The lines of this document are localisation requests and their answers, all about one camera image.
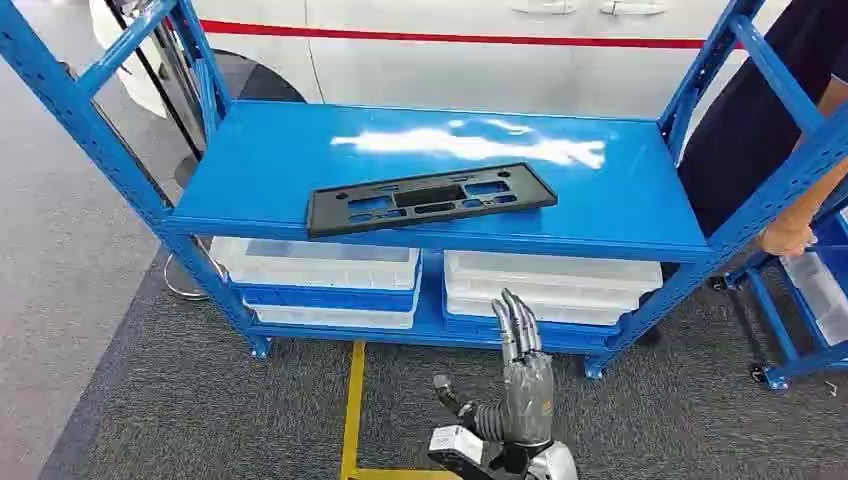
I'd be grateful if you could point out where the person's hand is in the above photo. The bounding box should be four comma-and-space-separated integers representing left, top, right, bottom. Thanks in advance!
757, 221, 818, 259

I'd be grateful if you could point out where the black plastic plate holder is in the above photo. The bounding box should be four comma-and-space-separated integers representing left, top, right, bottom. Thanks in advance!
305, 162, 559, 240

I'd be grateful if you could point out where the black slanted pole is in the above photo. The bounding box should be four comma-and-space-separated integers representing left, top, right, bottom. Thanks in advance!
104, 0, 208, 162

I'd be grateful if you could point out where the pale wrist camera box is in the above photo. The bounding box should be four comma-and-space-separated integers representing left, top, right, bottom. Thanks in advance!
427, 425, 489, 474

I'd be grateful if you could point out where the small blue wheeled rack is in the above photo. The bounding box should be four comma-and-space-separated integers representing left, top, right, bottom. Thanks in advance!
723, 198, 848, 392

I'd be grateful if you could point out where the clear bin with blue lid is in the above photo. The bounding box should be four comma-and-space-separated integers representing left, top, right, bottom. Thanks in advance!
230, 254, 424, 331

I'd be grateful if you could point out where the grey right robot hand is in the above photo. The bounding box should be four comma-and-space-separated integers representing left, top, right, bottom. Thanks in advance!
432, 288, 556, 447

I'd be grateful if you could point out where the blue metal shelf rack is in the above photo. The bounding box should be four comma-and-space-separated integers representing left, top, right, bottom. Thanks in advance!
0, 0, 848, 382

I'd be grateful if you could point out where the yellow floor tape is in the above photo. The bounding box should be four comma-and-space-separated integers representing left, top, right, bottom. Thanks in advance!
339, 341, 465, 480

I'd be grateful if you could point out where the white car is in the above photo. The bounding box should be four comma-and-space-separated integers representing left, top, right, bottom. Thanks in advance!
89, 0, 793, 122

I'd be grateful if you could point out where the chrome ring stand base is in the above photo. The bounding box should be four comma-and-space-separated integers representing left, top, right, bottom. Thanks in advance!
162, 254, 228, 303

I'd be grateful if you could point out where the clear plastic storage bin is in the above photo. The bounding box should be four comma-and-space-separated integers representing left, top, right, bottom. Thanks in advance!
443, 249, 664, 328
209, 236, 423, 293
779, 246, 848, 348

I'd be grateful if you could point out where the person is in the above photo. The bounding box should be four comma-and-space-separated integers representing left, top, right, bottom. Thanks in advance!
676, 0, 848, 261

